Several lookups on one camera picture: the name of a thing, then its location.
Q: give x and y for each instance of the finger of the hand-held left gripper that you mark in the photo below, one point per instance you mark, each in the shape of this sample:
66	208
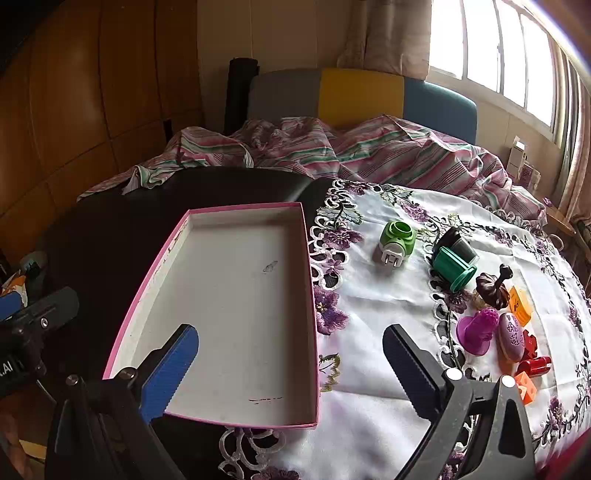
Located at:
10	307
51	307

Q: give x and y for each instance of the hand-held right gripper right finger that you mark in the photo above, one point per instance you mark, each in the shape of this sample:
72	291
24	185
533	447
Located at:
411	369

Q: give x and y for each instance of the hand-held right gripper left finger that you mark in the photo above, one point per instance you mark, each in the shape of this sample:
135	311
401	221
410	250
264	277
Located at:
171	369

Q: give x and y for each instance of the magenta perforated ball toy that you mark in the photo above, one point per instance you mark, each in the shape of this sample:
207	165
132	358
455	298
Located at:
480	330

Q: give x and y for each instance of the pink cardboard box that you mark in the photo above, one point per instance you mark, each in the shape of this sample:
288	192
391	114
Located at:
231	300

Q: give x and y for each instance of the purple oval case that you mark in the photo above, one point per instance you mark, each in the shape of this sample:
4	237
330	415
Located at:
510	337

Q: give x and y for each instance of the dark green plastic spool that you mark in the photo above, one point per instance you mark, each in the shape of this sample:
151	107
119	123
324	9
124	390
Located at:
450	272

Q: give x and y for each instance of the dark brown flower-shaped ornament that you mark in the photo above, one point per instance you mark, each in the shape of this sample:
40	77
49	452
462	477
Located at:
491	290

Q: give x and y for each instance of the orange cube block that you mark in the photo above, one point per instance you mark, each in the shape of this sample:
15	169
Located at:
526	390

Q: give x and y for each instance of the red puzzle piece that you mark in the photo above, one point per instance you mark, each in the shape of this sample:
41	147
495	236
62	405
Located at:
530	344

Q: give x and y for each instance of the red cylinder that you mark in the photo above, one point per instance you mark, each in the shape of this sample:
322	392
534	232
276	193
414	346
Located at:
535	367

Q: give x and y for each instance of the orange plastic box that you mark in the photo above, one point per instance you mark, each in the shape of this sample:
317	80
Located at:
521	307

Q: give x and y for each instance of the light green plug-in device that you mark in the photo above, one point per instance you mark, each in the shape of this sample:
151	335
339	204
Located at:
397	237

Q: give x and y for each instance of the black lid grey cup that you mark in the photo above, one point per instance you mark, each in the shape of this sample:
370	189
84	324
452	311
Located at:
455	242

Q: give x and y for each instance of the white floral embroidered tablecloth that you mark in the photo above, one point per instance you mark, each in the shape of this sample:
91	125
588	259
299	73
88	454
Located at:
369	323

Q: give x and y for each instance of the black sheet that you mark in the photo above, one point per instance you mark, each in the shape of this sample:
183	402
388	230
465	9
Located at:
115	207

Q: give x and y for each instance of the wooden nightstand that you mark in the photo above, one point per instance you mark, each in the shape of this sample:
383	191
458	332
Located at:
561	221

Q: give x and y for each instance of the wooden wardrobe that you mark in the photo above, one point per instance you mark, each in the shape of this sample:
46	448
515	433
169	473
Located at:
92	92

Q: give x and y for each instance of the pink green striped blanket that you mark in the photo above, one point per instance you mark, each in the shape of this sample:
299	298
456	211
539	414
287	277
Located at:
369	147

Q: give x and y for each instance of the purple patterned small box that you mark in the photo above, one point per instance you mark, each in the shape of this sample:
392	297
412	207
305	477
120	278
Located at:
530	177

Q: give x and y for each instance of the white carton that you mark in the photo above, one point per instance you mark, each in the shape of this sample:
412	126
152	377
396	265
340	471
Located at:
518	154

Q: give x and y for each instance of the beige curtain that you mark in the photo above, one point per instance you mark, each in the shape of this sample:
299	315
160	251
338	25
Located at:
577	161
383	37

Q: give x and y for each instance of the grey yellow blue headboard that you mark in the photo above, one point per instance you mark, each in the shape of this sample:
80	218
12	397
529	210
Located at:
360	97

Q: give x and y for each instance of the black rolled mat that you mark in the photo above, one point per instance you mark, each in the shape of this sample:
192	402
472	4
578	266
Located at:
240	92

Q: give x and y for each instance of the window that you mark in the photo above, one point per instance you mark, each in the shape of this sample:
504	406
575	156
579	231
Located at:
498	55

